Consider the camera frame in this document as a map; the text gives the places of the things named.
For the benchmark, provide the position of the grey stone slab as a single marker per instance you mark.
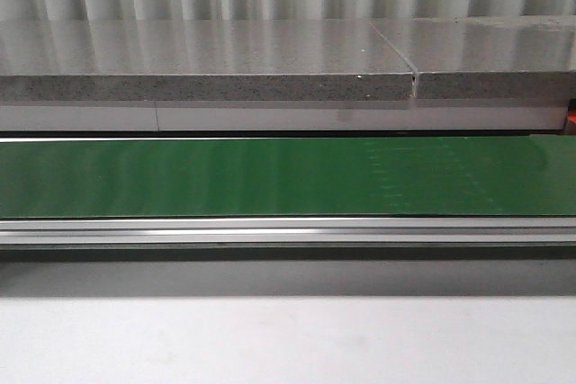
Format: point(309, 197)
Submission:
point(525, 57)
point(199, 61)

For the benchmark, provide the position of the aluminium conveyor frame rail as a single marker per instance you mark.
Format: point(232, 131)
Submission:
point(288, 231)

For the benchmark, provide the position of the grey stone slab left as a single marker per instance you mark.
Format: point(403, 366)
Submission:
point(199, 61)

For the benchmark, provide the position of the red orange plate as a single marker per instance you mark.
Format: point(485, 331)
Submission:
point(570, 123)

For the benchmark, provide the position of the green conveyor belt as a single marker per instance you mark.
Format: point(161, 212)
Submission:
point(484, 175)

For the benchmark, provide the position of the grey stone slab right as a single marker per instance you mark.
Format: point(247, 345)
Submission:
point(525, 57)

